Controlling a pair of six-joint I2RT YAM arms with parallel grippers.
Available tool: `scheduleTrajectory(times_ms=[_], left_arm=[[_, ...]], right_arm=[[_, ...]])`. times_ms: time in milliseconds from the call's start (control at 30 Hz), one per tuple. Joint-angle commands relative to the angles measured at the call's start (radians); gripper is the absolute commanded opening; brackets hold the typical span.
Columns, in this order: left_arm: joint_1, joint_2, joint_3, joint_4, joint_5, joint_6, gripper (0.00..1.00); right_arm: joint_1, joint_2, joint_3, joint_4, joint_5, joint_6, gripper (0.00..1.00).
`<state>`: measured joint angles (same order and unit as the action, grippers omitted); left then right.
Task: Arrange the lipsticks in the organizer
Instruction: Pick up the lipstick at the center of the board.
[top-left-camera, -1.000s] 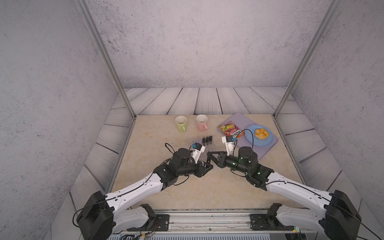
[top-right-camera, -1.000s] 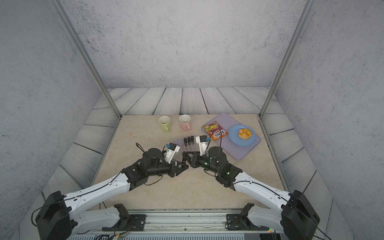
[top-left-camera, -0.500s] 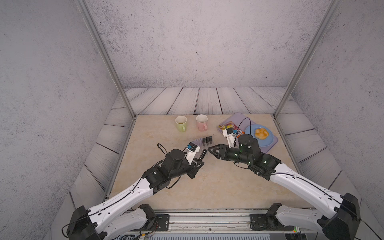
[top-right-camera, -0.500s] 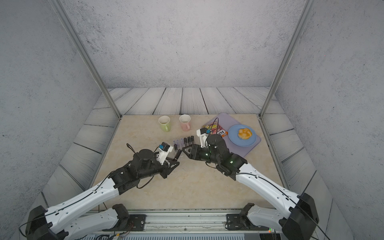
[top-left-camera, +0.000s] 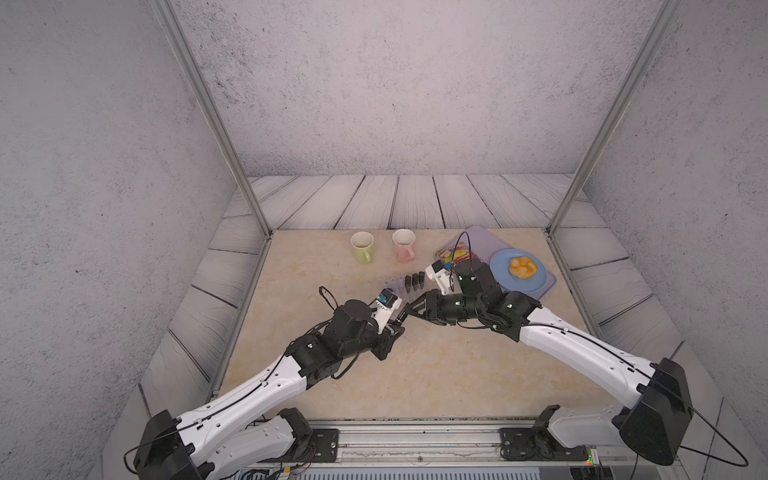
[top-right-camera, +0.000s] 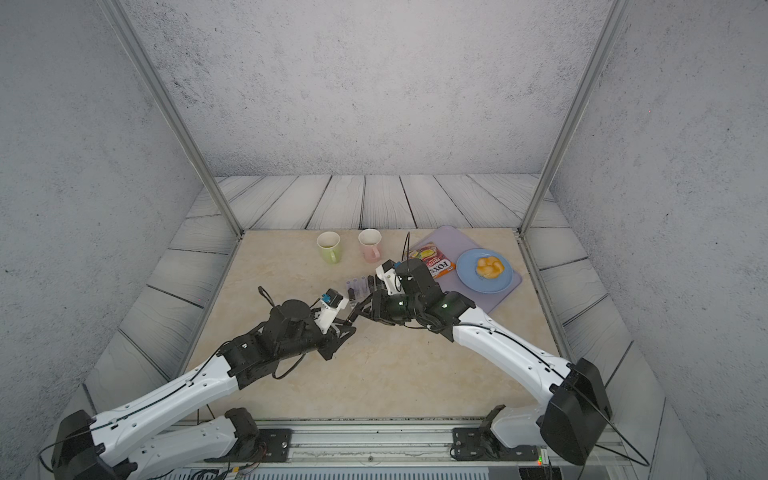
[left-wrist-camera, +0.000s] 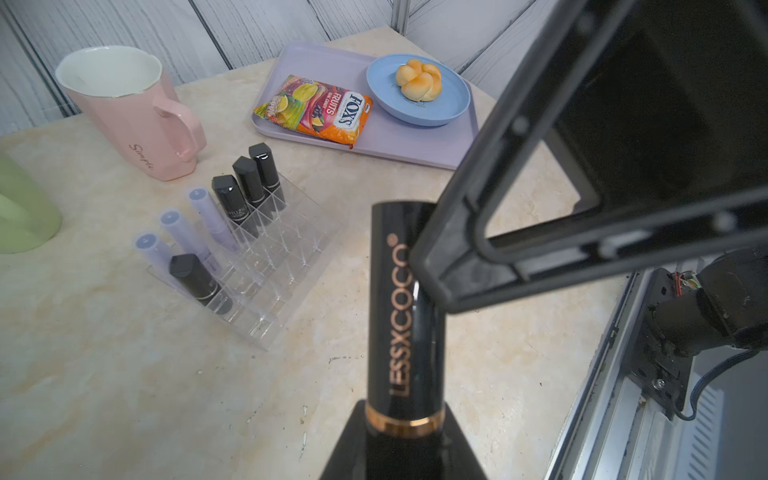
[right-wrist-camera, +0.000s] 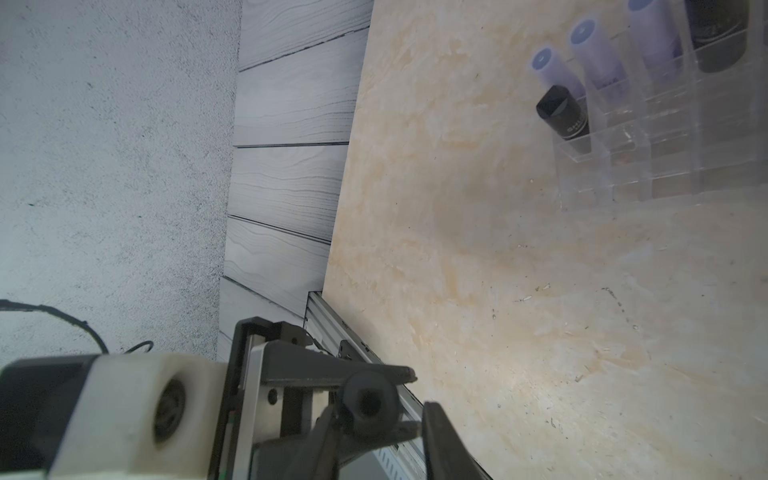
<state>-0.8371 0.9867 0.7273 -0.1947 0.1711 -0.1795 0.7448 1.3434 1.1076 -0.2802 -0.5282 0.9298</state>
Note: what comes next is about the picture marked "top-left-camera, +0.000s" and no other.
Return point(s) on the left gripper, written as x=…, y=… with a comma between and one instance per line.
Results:
x=386, y=341

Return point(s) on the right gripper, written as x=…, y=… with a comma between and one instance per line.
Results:
x=432, y=307

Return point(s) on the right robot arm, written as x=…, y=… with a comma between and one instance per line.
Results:
x=652, y=407

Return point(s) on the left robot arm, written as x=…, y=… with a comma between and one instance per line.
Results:
x=223, y=436

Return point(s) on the clear acrylic lipstick organizer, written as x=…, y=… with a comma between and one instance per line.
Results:
x=411, y=297

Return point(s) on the pink mug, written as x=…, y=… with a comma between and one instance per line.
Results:
x=403, y=245

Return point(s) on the candy bag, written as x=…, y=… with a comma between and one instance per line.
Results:
x=454, y=252

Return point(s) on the green mug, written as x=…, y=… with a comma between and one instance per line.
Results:
x=362, y=244

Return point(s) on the blue plate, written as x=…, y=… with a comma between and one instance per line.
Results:
x=499, y=265

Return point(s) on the lavender tray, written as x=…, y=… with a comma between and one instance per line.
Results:
x=485, y=244

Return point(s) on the bread roll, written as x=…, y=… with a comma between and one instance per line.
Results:
x=523, y=267

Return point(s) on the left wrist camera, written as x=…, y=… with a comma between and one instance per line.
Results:
x=386, y=305

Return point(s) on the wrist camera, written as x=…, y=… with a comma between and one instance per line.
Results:
x=441, y=276
x=386, y=305

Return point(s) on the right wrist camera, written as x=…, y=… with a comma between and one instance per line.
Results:
x=441, y=276

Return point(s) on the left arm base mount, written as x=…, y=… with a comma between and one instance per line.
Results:
x=308, y=444

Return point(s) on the aluminium rail front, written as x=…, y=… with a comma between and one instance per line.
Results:
x=450, y=449

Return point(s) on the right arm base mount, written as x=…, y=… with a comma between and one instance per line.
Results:
x=536, y=443

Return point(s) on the left aluminium frame post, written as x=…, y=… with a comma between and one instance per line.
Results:
x=180, y=46

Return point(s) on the aluminium frame post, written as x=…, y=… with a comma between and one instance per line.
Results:
x=641, y=63
x=180, y=46

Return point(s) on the right aluminium frame post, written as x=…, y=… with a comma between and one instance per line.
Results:
x=641, y=63

